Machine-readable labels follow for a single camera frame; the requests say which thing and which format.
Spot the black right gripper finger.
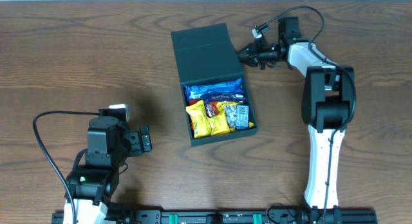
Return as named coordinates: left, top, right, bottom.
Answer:
left=239, top=56, right=258, bottom=67
left=238, top=43, right=256, bottom=56

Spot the dark green gift box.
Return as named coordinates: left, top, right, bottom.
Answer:
left=171, top=23, right=259, bottom=147

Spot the dark blue chocolate bar wrapper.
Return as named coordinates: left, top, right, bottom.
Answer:
left=200, top=93, right=247, bottom=103

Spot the yellow Hacks sweets bag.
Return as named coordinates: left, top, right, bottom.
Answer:
left=216, top=102, right=254, bottom=132

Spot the small blue barcode packet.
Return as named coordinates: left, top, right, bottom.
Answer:
left=235, top=104, right=249, bottom=130

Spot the yellow double snack packet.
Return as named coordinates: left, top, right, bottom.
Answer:
left=185, top=100, right=230, bottom=138

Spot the light blue snack packet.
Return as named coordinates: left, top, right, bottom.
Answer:
left=183, top=78, right=243, bottom=100

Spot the red Hacks sweets bag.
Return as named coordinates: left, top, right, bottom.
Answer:
left=189, top=99, right=218, bottom=117

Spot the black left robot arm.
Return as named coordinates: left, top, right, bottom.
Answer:
left=63, top=116, right=152, bottom=223

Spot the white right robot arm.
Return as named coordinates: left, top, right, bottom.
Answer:
left=238, top=17, right=356, bottom=212

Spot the black mounting rail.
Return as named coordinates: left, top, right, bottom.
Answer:
left=51, top=208, right=377, bottom=224

